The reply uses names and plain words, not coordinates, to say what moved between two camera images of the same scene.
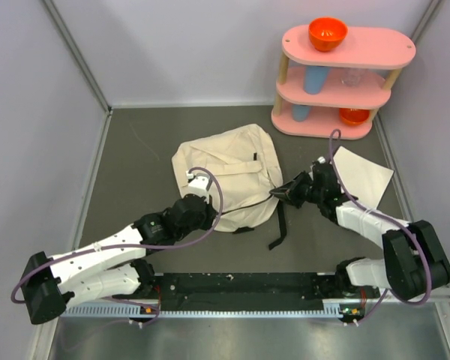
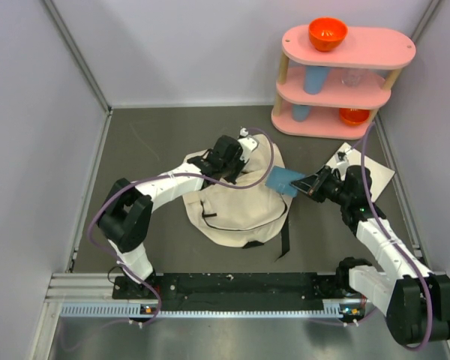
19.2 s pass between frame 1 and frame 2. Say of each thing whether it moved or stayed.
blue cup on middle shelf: stayed
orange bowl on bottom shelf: stayed
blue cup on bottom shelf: stayed
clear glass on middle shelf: stayed
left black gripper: moved
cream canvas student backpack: moved
